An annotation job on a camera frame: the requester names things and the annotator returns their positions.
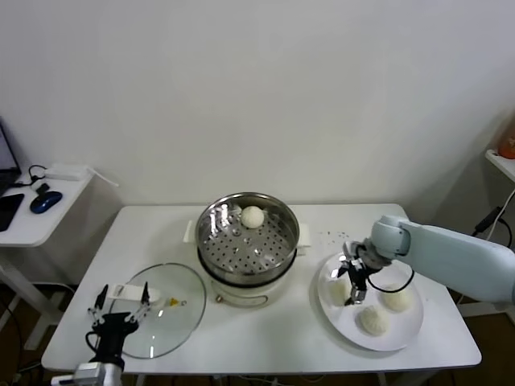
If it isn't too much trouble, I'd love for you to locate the blue computer mouse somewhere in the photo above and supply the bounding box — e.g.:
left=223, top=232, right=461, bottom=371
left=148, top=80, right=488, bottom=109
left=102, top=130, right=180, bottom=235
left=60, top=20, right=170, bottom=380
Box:
left=28, top=191, right=64, bottom=215

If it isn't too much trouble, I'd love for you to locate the black looped cable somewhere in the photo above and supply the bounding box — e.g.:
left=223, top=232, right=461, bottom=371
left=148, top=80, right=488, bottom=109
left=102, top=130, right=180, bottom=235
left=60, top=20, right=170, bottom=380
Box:
left=11, top=165, right=47, bottom=190

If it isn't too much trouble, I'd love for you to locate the stainless steel steamer basket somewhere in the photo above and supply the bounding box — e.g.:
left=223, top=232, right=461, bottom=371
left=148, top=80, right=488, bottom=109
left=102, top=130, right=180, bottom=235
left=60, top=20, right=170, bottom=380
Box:
left=183, top=192, right=314, bottom=282

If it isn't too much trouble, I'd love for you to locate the white steamed baozi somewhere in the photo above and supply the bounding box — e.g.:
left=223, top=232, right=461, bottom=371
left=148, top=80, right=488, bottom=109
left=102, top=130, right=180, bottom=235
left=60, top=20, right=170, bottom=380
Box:
left=380, top=284, right=414, bottom=313
left=357, top=305, right=391, bottom=337
left=240, top=204, right=266, bottom=230
left=328, top=279, right=350, bottom=306

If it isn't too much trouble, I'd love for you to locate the round glass lid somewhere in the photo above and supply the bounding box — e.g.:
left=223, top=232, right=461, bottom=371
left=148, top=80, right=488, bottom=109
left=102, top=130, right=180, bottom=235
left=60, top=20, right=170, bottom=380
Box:
left=107, top=263, right=208, bottom=360

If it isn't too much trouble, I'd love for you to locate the black smartphone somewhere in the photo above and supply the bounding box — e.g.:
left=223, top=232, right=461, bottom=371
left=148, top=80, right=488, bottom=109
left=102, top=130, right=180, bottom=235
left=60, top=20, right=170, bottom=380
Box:
left=0, top=193, right=25, bottom=233

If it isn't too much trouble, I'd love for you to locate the white hanging cable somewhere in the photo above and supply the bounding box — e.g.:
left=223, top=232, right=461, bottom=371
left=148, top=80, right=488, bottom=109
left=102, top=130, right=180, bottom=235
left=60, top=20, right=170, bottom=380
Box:
left=484, top=216, right=506, bottom=243

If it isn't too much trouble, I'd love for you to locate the black cable with adapter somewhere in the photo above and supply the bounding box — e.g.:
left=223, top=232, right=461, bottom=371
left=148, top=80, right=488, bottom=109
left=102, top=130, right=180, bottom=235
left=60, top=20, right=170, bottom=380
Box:
left=471, top=205, right=506, bottom=238

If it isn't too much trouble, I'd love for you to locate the white electric cooker pot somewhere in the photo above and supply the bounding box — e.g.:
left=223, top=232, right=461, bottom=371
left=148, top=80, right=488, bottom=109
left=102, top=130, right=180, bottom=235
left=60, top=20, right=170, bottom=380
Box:
left=196, top=240, right=310, bottom=309

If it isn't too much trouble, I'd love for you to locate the white power adapter box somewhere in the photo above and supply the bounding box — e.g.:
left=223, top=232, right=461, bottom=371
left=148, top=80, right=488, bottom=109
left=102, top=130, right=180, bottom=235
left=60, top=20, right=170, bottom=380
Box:
left=43, top=163, right=88, bottom=182

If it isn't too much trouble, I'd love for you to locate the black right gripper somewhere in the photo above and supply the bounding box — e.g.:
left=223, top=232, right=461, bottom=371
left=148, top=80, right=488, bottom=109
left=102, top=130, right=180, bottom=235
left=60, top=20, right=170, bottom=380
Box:
left=334, top=260, right=369, bottom=307

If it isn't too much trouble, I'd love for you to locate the white lid handle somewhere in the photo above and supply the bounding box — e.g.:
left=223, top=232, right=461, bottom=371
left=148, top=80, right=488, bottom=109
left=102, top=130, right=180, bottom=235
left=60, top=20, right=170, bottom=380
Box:
left=107, top=283, right=168, bottom=311

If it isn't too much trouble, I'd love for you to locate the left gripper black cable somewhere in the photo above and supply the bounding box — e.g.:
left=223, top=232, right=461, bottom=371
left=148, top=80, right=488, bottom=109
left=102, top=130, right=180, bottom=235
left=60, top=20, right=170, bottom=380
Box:
left=84, top=331, right=101, bottom=357

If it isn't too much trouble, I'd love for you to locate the orange object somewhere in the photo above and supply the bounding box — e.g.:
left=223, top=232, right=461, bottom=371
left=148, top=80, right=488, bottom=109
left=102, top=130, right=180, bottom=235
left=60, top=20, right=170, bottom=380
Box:
left=496, top=120, right=515, bottom=160

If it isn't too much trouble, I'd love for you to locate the white side table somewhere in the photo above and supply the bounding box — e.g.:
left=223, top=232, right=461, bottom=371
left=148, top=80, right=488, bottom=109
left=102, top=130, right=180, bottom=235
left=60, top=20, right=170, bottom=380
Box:
left=0, top=164, right=124, bottom=351

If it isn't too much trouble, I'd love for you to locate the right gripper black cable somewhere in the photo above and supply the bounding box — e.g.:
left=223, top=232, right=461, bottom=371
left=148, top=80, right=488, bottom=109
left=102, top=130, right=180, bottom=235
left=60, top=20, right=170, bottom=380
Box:
left=365, top=267, right=415, bottom=293

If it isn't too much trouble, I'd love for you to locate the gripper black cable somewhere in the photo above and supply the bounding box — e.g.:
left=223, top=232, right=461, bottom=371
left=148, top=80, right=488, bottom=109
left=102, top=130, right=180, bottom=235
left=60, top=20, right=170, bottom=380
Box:
left=84, top=331, right=101, bottom=357
left=365, top=267, right=415, bottom=293

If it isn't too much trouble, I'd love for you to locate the white shelf stand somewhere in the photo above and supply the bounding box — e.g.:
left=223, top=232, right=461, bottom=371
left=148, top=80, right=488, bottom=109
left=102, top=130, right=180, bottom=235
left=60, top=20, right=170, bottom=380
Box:
left=456, top=149, right=515, bottom=321

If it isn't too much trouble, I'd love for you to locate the white round plate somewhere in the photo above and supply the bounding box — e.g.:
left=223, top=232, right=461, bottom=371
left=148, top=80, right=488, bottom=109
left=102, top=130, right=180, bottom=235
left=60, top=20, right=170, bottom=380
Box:
left=316, top=251, right=425, bottom=353

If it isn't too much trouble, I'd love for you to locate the black laptop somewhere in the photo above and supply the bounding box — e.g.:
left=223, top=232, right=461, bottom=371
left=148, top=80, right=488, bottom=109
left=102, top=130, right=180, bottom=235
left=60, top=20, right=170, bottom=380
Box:
left=0, top=118, right=22, bottom=196

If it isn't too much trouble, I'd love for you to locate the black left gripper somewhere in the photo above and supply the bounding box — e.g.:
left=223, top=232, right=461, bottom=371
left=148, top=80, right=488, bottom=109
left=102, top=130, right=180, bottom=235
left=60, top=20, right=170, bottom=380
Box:
left=87, top=281, right=152, bottom=365

